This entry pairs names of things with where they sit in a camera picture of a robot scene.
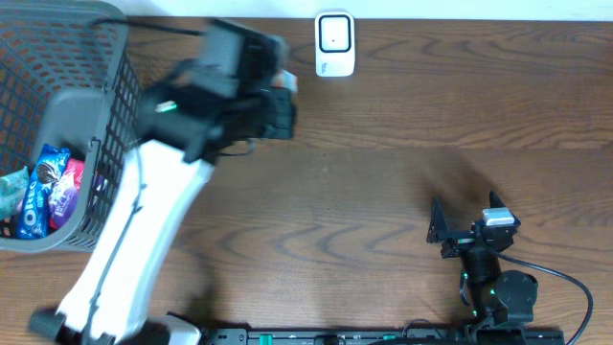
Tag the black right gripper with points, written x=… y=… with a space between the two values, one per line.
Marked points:
x=460 y=241

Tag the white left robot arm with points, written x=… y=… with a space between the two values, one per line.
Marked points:
x=185 y=122

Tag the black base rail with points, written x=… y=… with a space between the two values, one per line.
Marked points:
x=356 y=337

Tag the white barcode scanner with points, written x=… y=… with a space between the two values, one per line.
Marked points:
x=335 y=55

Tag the orange tissue pack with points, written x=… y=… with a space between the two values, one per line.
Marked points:
x=286 y=80

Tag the red purple Carefree pack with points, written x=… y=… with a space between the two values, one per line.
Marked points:
x=64 y=197

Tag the blue Oreo cookie pack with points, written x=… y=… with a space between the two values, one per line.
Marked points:
x=48 y=170

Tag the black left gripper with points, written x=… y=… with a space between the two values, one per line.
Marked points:
x=281 y=115

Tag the grey plastic mesh basket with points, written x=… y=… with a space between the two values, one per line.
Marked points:
x=67 y=82

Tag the mint green wipes pack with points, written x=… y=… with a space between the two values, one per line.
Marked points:
x=13 y=189

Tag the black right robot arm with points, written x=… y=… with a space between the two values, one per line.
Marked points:
x=498 y=297

